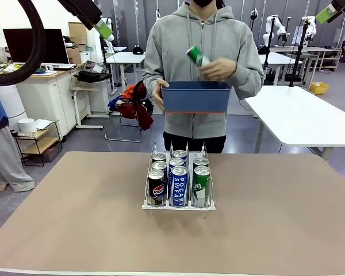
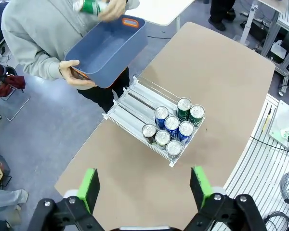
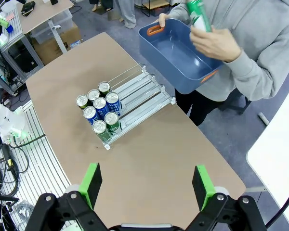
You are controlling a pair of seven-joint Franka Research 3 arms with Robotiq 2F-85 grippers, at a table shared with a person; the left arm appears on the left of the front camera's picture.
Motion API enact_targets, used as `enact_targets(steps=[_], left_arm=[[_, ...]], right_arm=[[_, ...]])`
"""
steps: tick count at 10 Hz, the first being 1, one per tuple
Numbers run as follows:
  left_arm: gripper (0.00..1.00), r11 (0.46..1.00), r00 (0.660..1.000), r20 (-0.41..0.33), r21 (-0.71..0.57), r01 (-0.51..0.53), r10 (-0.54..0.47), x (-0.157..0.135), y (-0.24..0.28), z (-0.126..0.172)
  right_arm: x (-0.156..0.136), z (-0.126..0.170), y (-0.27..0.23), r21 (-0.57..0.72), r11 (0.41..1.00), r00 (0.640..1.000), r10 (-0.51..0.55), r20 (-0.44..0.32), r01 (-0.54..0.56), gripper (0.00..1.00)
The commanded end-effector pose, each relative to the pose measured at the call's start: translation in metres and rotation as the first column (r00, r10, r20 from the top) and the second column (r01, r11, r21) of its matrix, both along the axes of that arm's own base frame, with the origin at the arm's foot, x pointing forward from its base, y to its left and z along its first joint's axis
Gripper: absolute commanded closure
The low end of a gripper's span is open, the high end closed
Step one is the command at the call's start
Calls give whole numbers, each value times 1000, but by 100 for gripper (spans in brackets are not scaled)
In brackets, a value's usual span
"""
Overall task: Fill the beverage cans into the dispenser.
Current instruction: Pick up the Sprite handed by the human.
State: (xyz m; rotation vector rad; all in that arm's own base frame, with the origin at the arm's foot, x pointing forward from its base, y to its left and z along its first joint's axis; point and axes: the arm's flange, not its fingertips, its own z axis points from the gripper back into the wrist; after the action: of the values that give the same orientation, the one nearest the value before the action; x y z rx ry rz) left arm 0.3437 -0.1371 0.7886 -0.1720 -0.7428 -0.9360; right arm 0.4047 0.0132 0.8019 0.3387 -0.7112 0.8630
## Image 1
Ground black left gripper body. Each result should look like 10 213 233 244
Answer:
57 0 103 30

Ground green soda can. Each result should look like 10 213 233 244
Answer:
193 157 210 169
185 44 210 67
193 166 212 208

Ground blue plastic bin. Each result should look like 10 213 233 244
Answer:
160 80 232 114

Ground left forearm in grey sleeve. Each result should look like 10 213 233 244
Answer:
232 64 265 98

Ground right forearm in grey sleeve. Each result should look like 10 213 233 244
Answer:
141 67 163 100

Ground person's right hand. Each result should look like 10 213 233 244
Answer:
152 79 170 112

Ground person's left hand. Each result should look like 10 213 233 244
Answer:
200 57 238 81

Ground tall cardboard box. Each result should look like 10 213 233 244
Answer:
68 21 87 45

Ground wooden shelf table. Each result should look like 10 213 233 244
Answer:
270 45 343 72

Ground white background table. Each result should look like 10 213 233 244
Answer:
258 52 296 86
105 51 147 95

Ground tray of snack packets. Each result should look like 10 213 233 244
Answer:
83 60 107 74

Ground small cardboard box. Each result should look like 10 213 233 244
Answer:
66 45 82 64

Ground black computer monitor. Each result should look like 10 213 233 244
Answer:
2 28 70 64

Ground black bag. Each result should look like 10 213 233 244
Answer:
74 70 113 83

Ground white rolling side table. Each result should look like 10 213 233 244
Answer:
70 85 104 130

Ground person in grey hoodie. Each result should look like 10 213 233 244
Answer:
141 0 265 155

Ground yellow plastic crate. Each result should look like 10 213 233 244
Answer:
309 81 329 95

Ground pile of red orange clothes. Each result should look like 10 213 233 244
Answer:
108 85 155 132

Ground large white table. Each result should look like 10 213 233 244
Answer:
243 85 345 162

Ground white paper sheets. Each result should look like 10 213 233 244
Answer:
34 118 53 130

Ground white cylindrical air purifier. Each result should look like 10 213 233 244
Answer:
0 83 28 127

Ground white round pot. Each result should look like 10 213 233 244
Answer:
17 117 37 133

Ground small black wood shelf rack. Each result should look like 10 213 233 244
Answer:
10 119 61 167

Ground person in grey trousers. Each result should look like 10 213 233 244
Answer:
0 34 35 193

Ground black corrugated cable hose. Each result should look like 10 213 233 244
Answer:
0 0 47 86

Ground black camera stand pole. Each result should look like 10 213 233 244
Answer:
289 17 311 87
260 16 277 86

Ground black metal frame chair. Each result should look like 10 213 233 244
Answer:
105 80 155 143

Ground white wire can dispenser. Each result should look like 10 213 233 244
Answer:
141 140 217 212

